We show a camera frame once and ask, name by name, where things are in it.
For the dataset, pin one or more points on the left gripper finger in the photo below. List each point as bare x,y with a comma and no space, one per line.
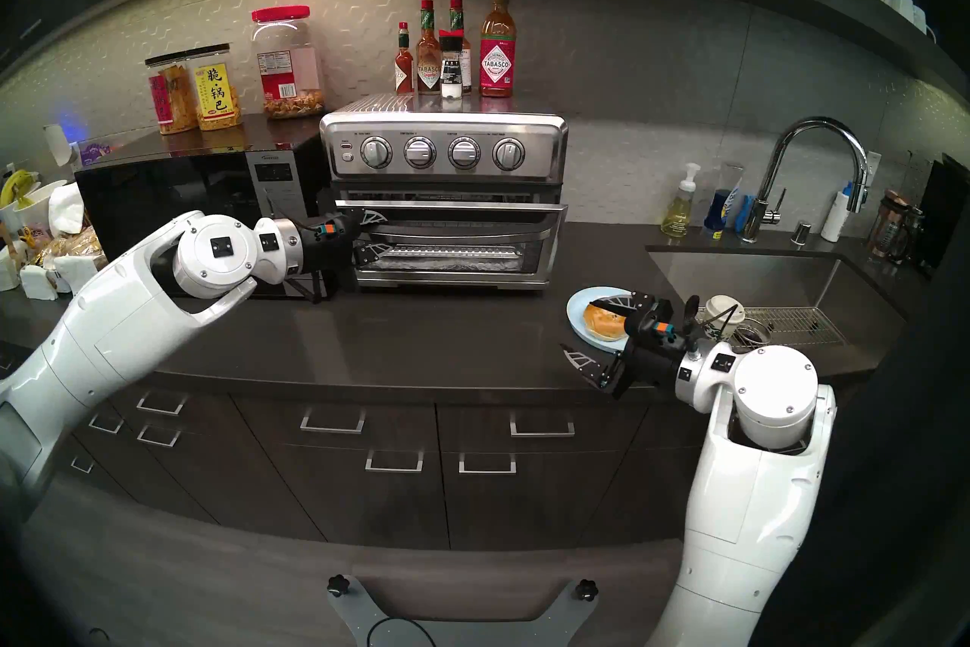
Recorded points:
367,253
371,217

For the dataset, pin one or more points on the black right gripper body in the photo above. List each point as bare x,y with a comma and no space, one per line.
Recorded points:
652,359

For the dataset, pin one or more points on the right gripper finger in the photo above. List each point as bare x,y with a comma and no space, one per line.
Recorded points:
593,366
629,304

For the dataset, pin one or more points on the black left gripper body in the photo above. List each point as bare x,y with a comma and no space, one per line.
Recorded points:
333,251

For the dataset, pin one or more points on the golden brown bagel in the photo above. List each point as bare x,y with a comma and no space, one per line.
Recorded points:
604,327

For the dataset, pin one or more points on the glass toaster oven door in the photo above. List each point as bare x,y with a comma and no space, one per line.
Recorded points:
470,228

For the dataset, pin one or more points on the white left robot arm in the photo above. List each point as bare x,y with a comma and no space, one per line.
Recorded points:
114,327

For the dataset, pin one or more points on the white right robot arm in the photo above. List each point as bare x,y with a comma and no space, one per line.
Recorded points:
746,501

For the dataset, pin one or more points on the silver oven knob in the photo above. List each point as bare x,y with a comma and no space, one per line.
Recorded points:
376,153
508,155
420,153
464,153

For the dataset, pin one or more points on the stainless steel toaster oven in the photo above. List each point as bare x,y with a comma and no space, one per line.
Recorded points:
455,122

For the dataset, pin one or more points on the light blue plate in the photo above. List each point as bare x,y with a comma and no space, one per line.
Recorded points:
576,313

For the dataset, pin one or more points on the paper cup white lid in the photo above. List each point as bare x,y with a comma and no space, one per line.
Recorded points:
720,310

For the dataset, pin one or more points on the yellow soap pump bottle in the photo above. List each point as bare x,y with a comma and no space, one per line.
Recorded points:
677,217

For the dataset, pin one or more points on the blue dish soap bottle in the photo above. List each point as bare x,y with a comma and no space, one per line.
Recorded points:
718,209

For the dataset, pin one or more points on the stainless steel sink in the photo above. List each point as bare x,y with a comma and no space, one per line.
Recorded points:
758,278

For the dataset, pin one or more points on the small red hot sauce bottle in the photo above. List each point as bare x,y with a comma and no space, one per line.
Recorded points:
404,73

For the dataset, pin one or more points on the medium Tabasco sauce bottle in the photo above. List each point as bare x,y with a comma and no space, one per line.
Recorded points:
428,69
456,16

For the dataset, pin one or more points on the clear jar red lid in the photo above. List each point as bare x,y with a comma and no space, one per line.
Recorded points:
287,69

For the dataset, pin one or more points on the small chrome sink fitting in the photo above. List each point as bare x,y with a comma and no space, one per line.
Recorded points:
800,234

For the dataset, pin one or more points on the snack jar yellow label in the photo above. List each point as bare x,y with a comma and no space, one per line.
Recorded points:
215,96

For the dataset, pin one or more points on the large orange Tabasco bottle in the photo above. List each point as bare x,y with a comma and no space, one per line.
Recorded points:
497,62

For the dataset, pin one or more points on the black Panasonic microwave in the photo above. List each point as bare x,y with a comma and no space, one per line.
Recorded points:
136,198

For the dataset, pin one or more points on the white bottle blue cap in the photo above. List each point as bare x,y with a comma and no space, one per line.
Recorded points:
833,221

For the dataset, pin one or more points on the snack jar red label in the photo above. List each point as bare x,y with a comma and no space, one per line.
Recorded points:
171,100

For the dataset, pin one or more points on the black star knob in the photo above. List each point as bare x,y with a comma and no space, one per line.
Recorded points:
586,589
339,585

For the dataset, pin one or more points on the dark wood drawer cabinet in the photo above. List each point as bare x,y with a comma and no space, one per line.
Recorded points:
341,501

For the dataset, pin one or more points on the purple box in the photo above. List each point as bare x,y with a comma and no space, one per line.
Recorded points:
95,154

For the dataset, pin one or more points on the clear bag of bread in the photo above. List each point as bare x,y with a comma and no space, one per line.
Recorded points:
76,244

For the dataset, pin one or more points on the chrome gooseneck faucet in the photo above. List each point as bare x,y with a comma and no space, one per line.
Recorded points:
822,122

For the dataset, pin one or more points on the glass copper French press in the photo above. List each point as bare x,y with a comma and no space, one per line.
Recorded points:
888,228

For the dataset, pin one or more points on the white upright tissue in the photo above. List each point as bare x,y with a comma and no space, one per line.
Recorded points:
64,206

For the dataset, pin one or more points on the small folded white napkin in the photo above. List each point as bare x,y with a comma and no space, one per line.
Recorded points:
38,283

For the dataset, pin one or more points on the white bowl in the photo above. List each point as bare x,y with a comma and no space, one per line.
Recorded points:
38,202

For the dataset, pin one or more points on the yellow banana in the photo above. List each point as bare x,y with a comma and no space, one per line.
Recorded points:
17,187

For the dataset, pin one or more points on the small white container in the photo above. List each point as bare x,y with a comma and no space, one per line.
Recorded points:
7,272

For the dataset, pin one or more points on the black coffee machine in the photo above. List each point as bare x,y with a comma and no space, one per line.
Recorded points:
947,213

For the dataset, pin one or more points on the grey robot mounting plate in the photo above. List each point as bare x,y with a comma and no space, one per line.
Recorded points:
352,615

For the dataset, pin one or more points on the white mug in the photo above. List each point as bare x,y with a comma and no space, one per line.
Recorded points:
898,1
919,18

